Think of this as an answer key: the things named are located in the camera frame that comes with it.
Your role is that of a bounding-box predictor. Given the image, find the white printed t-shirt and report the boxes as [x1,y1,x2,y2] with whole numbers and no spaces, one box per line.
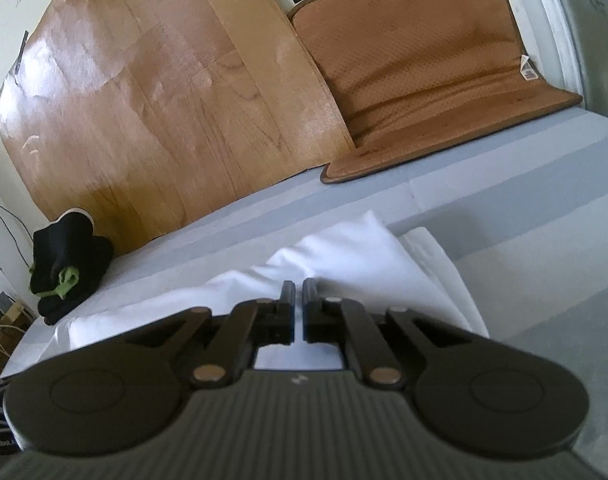
[41,211,488,359]

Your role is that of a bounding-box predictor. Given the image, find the black and green folded garment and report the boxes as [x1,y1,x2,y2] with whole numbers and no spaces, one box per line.
[30,208,114,326]

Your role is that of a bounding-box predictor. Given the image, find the grey striped bed sheet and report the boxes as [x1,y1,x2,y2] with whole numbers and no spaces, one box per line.
[5,108,608,474]

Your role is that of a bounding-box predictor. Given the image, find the brown mesh seat cushion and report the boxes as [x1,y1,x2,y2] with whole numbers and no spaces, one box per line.
[290,0,581,184]

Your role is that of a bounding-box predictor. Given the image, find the wood pattern wall sheet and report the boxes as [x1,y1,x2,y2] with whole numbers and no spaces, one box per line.
[0,0,354,255]

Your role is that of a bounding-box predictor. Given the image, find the black wall cable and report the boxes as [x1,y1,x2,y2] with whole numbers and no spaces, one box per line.
[0,187,35,271]

